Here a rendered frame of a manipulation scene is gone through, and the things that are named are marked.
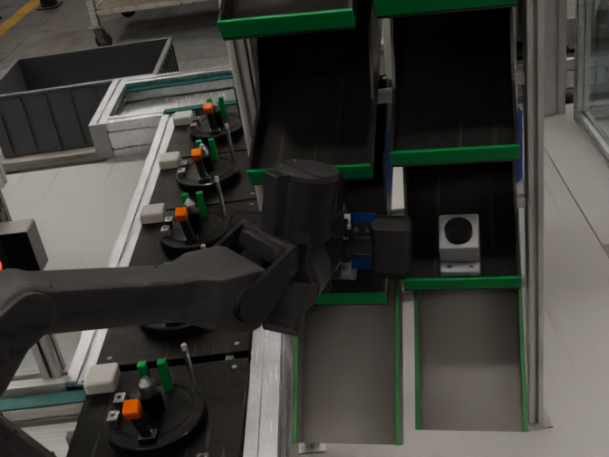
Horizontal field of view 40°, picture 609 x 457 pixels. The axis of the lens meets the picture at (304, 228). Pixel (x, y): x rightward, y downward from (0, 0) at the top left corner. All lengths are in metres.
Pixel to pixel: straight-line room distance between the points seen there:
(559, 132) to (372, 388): 1.16
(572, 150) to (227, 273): 1.42
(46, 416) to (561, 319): 0.84
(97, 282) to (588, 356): 0.93
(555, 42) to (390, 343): 1.20
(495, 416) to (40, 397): 0.68
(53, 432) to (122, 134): 1.11
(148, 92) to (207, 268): 1.83
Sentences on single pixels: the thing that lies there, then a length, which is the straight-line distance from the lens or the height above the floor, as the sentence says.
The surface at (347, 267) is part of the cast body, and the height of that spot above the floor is 1.25.
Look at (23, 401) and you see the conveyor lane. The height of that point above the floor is 0.95.
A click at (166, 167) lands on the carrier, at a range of 1.90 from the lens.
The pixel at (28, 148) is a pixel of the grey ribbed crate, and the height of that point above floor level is 0.64.
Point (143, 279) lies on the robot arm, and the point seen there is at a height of 1.41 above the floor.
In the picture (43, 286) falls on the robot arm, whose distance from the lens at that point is 0.61.
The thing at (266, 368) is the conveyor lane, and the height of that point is 0.95.
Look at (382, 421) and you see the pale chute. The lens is 1.07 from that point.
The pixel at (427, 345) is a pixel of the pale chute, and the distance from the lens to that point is 1.09.
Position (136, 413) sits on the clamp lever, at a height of 1.07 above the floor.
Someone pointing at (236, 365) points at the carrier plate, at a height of 0.97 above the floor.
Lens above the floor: 1.75
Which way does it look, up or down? 30 degrees down
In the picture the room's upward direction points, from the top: 9 degrees counter-clockwise
